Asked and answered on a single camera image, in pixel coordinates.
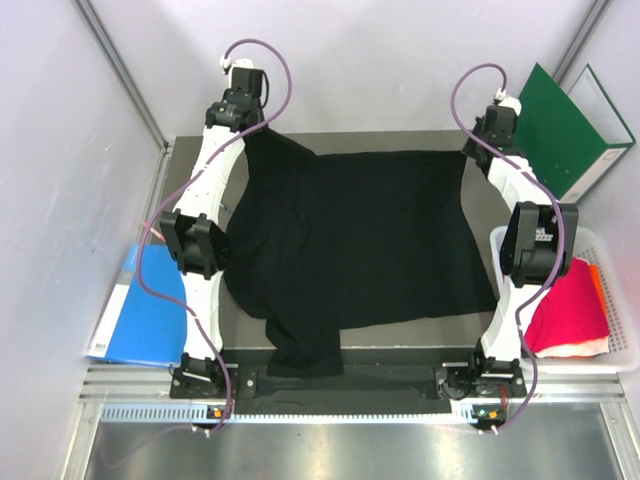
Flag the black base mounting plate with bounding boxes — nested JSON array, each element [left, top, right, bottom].
[[169, 348, 527, 415]]

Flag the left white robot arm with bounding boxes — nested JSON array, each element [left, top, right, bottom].
[[159, 87, 264, 399]]

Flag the red pen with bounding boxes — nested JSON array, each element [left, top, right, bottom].
[[141, 221, 165, 242]]

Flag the white t-shirt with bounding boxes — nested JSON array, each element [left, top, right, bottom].
[[536, 337, 609, 358]]

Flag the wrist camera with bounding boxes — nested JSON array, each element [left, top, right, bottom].
[[482, 89, 522, 147], [220, 57, 270, 109]]

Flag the grey slotted cable duct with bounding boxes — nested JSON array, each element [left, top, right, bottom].
[[100, 403, 498, 425]]

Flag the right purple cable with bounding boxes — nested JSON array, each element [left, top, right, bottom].
[[450, 63, 569, 435]]

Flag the orange t-shirt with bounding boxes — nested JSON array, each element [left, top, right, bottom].
[[589, 264, 608, 320]]

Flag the green ring binder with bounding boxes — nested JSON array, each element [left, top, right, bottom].
[[514, 64, 636, 203]]

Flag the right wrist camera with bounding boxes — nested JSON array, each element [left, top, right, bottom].
[[482, 89, 522, 147]]

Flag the blue folder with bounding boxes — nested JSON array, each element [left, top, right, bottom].
[[86, 244, 187, 367]]

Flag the purple cable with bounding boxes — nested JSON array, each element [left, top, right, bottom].
[[135, 39, 292, 437], [450, 63, 569, 435]]

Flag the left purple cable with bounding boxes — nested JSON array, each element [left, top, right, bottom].
[[135, 39, 292, 437]]

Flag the magenta t-shirt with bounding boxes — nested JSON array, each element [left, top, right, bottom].
[[525, 258, 610, 357]]

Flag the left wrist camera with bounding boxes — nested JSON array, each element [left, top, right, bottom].
[[220, 57, 270, 109]]

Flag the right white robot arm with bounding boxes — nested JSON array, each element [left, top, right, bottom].
[[463, 106, 578, 398]]

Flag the white plastic basket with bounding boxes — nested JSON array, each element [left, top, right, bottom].
[[481, 226, 639, 375]]

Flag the black t-shirt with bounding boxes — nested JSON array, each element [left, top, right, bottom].
[[224, 129, 496, 378]]

